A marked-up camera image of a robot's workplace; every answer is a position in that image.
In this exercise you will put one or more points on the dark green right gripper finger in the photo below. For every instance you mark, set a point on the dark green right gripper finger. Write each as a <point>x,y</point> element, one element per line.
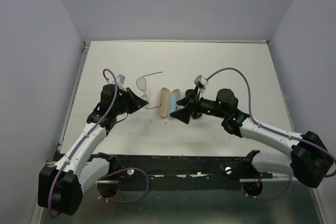
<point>185,114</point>
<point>191,98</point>

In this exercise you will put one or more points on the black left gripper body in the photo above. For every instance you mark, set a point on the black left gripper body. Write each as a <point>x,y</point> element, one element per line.
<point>119,108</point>

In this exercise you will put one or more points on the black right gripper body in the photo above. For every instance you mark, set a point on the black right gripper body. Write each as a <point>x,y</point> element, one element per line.
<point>208,106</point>

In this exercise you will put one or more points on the black glasses case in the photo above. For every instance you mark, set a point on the black glasses case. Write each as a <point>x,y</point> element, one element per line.
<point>196,116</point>

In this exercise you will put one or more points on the pink glasses case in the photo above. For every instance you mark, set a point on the pink glasses case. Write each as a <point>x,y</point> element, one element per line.
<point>164,100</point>

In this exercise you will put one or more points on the thin wire-frame glasses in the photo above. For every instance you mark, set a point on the thin wire-frame glasses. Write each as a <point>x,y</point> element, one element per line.
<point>141,84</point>

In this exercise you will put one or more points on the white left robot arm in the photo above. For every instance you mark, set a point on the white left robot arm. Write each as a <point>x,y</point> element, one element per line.
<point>61,187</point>

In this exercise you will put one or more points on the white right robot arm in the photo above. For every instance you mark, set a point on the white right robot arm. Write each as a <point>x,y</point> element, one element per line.
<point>302,156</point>

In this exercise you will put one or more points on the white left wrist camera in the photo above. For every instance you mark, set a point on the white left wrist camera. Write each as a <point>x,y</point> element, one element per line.
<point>120,79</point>

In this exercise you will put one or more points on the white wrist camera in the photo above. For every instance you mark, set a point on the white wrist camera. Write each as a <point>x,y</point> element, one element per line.
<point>120,79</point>
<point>201,83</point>

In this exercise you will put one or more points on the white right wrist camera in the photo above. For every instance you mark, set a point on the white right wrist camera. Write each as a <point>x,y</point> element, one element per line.
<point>201,83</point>

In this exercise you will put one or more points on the aluminium table frame rail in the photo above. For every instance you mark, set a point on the aluminium table frame rail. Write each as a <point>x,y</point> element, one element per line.
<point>86,46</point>

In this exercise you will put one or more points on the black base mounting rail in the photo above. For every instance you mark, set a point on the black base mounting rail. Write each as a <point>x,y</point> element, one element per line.
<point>172,173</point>

